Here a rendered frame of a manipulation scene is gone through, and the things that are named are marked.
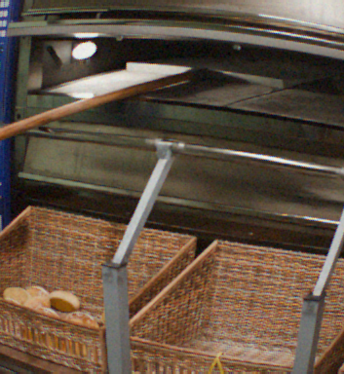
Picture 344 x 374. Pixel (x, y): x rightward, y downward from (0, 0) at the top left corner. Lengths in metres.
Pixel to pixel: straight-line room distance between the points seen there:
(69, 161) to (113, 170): 0.15
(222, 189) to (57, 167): 0.51
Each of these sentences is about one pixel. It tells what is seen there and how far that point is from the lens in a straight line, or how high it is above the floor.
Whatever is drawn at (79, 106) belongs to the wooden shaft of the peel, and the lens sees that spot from 2.87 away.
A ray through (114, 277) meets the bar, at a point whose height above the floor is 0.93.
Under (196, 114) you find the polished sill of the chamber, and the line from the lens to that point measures 2.94.
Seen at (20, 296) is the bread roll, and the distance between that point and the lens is 3.13.
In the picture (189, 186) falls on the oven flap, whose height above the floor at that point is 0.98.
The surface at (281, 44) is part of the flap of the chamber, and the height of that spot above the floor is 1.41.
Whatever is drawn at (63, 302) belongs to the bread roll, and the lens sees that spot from 3.12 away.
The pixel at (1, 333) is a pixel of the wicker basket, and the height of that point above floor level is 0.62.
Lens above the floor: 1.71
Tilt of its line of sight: 14 degrees down
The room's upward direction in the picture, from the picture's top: 1 degrees clockwise
